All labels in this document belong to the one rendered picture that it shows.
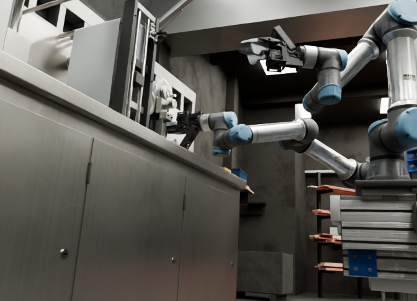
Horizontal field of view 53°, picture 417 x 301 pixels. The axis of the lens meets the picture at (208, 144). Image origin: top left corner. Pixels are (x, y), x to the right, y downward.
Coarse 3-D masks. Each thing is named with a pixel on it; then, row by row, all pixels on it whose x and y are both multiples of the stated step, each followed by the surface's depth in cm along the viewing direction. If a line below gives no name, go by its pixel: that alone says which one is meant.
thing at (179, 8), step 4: (184, 0) 224; (188, 0) 224; (192, 0) 225; (180, 4) 225; (184, 4) 225; (176, 8) 225; (180, 8) 226; (172, 12) 226; (176, 12) 227; (164, 16) 228; (168, 16) 227; (172, 16) 228; (160, 20) 228; (164, 20) 228; (160, 24) 229
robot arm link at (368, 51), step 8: (368, 32) 161; (360, 40) 162; (368, 40) 159; (376, 40) 158; (360, 48) 158; (368, 48) 158; (376, 48) 158; (384, 48) 160; (352, 56) 157; (360, 56) 157; (368, 56) 158; (376, 56) 161; (352, 64) 155; (360, 64) 156; (344, 72) 154; (352, 72) 155; (344, 80) 154; (312, 88) 149; (304, 104) 156; (312, 104) 151; (320, 104) 148; (312, 112) 157
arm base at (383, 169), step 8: (376, 160) 148; (384, 160) 146; (392, 160) 146; (400, 160) 146; (376, 168) 147; (384, 168) 145; (392, 168) 144; (400, 168) 145; (368, 176) 149; (376, 176) 145; (384, 176) 143; (392, 176) 142; (400, 176) 142; (408, 176) 144
